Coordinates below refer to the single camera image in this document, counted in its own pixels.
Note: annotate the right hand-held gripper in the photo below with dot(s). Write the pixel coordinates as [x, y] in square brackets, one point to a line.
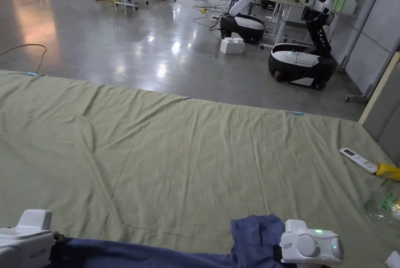
[307, 244]

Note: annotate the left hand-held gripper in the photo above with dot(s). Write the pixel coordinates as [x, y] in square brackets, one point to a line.
[25, 243]

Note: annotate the dark blue shirt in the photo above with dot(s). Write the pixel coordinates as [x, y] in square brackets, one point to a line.
[175, 255]

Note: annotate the small white object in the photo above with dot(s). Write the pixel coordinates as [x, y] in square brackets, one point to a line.
[394, 261]

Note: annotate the clear bag with green print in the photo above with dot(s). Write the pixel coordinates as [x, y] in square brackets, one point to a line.
[387, 202]

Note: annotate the white remote control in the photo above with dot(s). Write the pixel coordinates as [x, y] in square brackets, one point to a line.
[359, 160]

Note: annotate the yellow plastic bag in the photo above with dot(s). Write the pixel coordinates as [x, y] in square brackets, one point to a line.
[389, 171]

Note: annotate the blue sheet clip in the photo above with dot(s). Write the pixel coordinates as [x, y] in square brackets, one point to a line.
[297, 113]
[32, 74]

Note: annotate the grey padded headboard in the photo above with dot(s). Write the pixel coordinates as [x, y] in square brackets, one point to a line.
[386, 118]

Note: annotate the bed with pale green sheet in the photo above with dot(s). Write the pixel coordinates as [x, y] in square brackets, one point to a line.
[175, 158]

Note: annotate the white and black wheeled robot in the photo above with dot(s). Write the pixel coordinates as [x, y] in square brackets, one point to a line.
[245, 24]
[297, 61]

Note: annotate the white box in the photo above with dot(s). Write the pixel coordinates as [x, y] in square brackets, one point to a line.
[232, 46]

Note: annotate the white power strip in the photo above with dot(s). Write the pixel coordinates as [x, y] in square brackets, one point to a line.
[215, 17]

